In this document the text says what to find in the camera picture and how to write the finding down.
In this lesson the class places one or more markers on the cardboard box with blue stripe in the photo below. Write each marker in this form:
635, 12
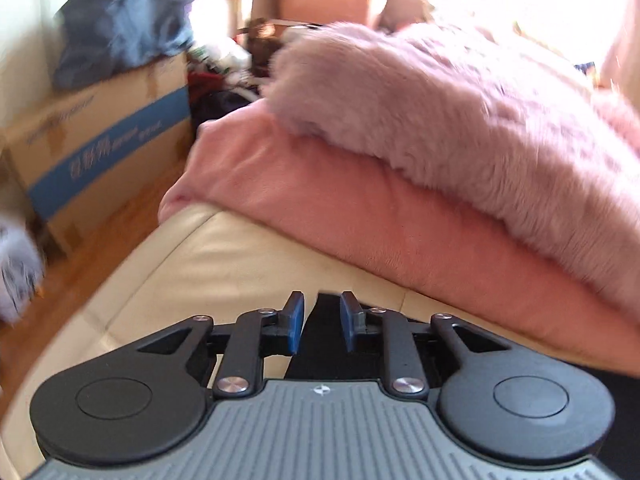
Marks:
100, 145

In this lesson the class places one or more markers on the cream leather bed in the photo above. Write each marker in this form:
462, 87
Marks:
200, 270

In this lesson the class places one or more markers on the blue fabric bag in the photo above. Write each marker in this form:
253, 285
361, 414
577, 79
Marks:
125, 25

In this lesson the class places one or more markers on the pile of bags and clutter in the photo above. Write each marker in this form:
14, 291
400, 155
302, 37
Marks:
225, 70

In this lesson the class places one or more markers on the pink fluffy blanket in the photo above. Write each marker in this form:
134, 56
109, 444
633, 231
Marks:
450, 120

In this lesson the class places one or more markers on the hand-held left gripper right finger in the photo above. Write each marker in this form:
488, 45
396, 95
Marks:
348, 324

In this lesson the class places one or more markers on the salmon pink bed sheet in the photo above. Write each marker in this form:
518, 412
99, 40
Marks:
360, 210

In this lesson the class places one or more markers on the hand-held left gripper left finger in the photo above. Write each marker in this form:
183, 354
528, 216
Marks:
295, 324

